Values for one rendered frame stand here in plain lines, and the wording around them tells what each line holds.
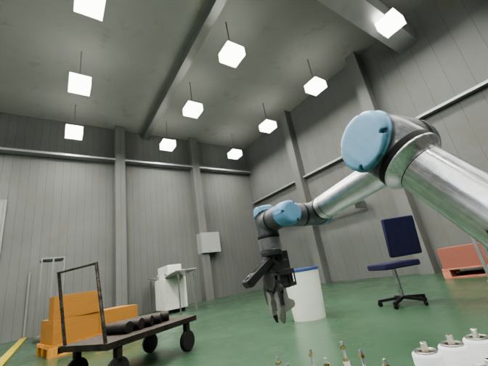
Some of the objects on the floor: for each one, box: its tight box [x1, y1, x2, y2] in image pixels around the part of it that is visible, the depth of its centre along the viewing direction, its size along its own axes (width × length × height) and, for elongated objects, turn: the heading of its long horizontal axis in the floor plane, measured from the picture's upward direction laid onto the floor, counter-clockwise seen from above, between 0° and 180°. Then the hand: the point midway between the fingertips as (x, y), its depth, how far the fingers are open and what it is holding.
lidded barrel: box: [286, 266, 326, 322], centre depth 336 cm, size 47×47×58 cm
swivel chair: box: [367, 215, 428, 309], centre depth 326 cm, size 57×54×98 cm
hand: (277, 318), depth 82 cm, fingers open, 3 cm apart
